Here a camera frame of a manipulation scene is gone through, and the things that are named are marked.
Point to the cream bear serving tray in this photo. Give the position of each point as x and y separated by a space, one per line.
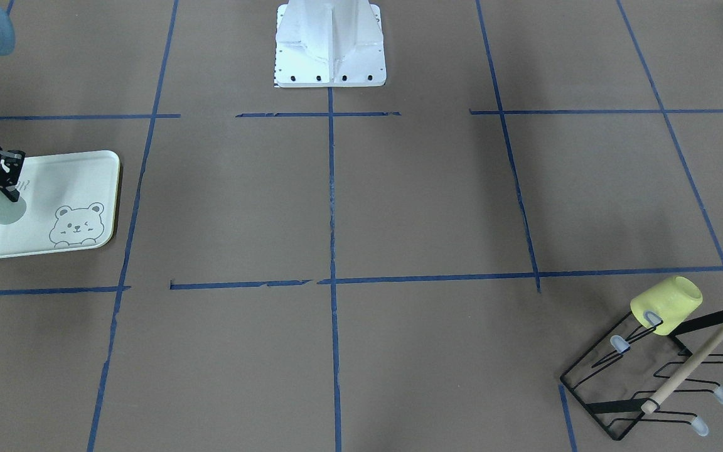
72 204

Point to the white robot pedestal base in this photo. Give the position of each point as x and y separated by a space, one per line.
329 44

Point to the yellow plastic cup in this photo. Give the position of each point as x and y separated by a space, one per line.
667 304

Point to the black wire cup rack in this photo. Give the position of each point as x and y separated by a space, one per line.
630 374

